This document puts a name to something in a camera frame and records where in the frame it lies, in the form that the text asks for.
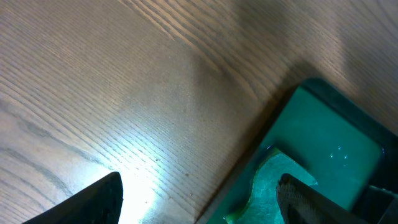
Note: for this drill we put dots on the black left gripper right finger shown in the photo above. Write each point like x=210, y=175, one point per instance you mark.
x=299, y=203

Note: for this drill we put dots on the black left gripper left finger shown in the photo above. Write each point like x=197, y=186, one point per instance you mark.
x=99, y=203

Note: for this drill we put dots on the black rectangular water tray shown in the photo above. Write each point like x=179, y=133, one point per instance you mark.
x=352, y=157

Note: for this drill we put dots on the green scouring pad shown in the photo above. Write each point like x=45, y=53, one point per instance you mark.
x=260, y=205

